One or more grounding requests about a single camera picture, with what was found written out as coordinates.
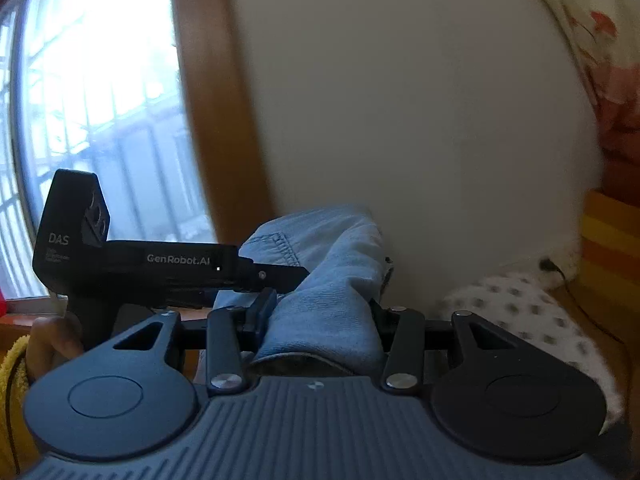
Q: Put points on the white and pink floral curtain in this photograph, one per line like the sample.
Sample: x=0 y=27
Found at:
x=600 y=35

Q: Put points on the window with metal frame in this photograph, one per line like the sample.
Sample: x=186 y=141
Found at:
x=100 y=110

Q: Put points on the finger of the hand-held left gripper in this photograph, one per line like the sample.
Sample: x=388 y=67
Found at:
x=275 y=276

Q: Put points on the person's left hand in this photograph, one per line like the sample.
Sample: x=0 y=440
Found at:
x=55 y=342

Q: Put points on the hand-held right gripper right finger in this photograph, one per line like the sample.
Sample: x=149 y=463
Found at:
x=402 y=340

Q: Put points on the orange yellow striped blanket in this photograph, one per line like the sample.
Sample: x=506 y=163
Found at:
x=615 y=240

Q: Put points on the wooden window surround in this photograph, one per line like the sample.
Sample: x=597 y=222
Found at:
x=215 y=85

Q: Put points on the light blue jeans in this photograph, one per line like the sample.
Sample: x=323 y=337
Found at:
x=340 y=310

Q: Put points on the white dotted pillow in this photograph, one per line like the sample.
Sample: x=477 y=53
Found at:
x=525 y=310

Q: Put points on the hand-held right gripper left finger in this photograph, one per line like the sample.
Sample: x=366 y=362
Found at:
x=262 y=315

